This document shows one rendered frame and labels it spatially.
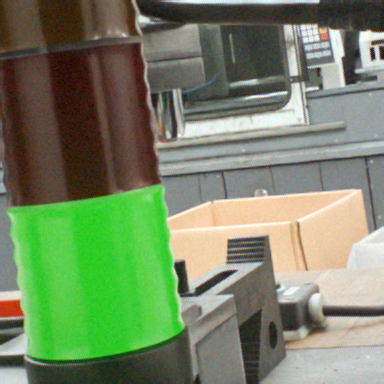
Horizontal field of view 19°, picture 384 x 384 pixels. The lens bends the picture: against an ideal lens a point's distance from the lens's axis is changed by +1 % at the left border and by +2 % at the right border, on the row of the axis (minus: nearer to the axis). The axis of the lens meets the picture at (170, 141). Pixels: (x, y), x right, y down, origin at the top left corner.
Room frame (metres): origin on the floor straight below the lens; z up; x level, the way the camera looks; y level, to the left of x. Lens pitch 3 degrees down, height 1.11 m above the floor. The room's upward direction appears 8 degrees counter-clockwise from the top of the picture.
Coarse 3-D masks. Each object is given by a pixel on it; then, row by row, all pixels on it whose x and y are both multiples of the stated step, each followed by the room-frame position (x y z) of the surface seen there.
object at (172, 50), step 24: (144, 24) 0.56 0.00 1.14; (168, 24) 0.59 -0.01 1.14; (192, 24) 0.62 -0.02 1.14; (144, 48) 0.56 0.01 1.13; (168, 48) 0.59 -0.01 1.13; (192, 48) 0.62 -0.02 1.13; (168, 72) 0.58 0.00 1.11; (192, 72) 0.61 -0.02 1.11; (168, 96) 0.60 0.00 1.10; (168, 120) 0.60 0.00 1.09
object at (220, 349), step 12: (228, 324) 0.61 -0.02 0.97; (204, 336) 0.58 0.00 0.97; (216, 336) 0.60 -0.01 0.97; (228, 336) 0.61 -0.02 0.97; (204, 348) 0.58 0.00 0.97; (216, 348) 0.59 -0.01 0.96; (228, 348) 0.61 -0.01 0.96; (240, 348) 0.63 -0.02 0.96; (204, 360) 0.58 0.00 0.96; (216, 360) 0.59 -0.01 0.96; (228, 360) 0.61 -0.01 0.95; (240, 360) 0.62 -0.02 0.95; (204, 372) 0.57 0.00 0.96; (216, 372) 0.59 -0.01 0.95; (228, 372) 0.60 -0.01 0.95; (240, 372) 0.62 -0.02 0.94
